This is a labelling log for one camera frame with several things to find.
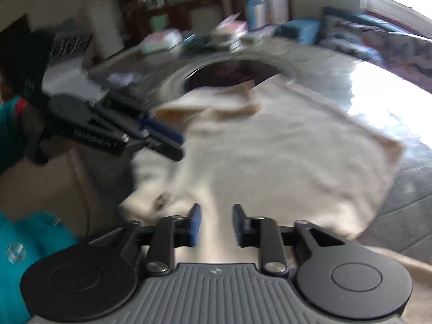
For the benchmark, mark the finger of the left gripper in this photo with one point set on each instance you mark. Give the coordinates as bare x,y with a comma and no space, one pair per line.
157,143
137,117

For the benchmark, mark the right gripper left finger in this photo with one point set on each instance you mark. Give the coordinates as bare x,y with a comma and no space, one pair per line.
170,233

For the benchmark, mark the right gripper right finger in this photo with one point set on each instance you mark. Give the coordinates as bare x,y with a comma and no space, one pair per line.
263,234

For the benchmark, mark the cream beige garment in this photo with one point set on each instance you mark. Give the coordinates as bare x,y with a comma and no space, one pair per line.
278,149

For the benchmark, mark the person in teal clothing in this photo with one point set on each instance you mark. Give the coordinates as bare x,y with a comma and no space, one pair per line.
25,241

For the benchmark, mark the black induction cooktop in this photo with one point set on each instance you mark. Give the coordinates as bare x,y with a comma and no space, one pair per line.
229,73

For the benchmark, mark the pink tissue pack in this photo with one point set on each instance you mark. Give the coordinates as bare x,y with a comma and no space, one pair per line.
229,28

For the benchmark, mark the blue corner sofa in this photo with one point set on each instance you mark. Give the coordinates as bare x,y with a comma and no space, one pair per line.
308,31

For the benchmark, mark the butterfly pillow lying flat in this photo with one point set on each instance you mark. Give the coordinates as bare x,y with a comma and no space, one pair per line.
406,55

